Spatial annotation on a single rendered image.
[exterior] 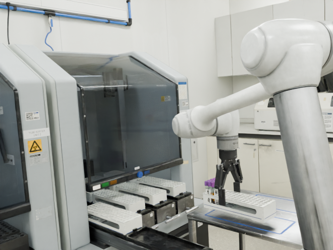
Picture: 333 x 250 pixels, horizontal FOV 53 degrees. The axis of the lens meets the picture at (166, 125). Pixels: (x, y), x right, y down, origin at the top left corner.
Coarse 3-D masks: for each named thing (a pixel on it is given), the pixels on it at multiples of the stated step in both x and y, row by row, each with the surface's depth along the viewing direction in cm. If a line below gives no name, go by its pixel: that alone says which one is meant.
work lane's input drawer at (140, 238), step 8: (96, 224) 142; (96, 232) 141; (104, 232) 137; (112, 232) 134; (136, 232) 133; (144, 232) 135; (152, 232) 134; (160, 232) 131; (104, 240) 137; (112, 240) 133; (120, 240) 130; (128, 240) 128; (136, 240) 125; (144, 240) 127; (152, 240) 127; (160, 240) 127; (168, 240) 126; (176, 240) 125; (184, 240) 123; (120, 248) 130; (128, 248) 127; (136, 248) 123; (144, 248) 120; (152, 248) 119; (160, 248) 120; (168, 248) 120; (176, 248) 119; (184, 248) 119; (192, 248) 119; (200, 248) 118; (208, 248) 115
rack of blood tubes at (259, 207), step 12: (204, 192) 146; (228, 192) 144; (204, 204) 145; (216, 204) 140; (228, 204) 140; (240, 204) 131; (252, 204) 127; (264, 204) 126; (240, 216) 132; (252, 216) 127; (264, 216) 124
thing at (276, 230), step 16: (240, 192) 172; (256, 192) 171; (208, 208) 152; (288, 208) 146; (192, 224) 145; (208, 224) 139; (224, 224) 134; (240, 224) 132; (256, 224) 132; (272, 224) 131; (288, 224) 130; (192, 240) 146; (240, 240) 179; (272, 240) 120; (288, 240) 117
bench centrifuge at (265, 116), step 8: (320, 80) 333; (320, 88) 343; (256, 104) 346; (264, 104) 339; (272, 104) 332; (256, 112) 343; (264, 112) 337; (272, 112) 331; (256, 120) 344; (264, 120) 338; (272, 120) 332; (256, 128) 346; (264, 128) 339; (272, 128) 333
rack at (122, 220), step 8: (88, 208) 149; (96, 208) 148; (104, 208) 148; (112, 208) 147; (120, 208) 146; (88, 216) 149; (96, 216) 150; (104, 216) 138; (112, 216) 138; (120, 216) 137; (128, 216) 137; (136, 216) 136; (104, 224) 139; (112, 224) 144; (120, 224) 131; (128, 224) 132; (136, 224) 135; (120, 232) 132; (128, 232) 132
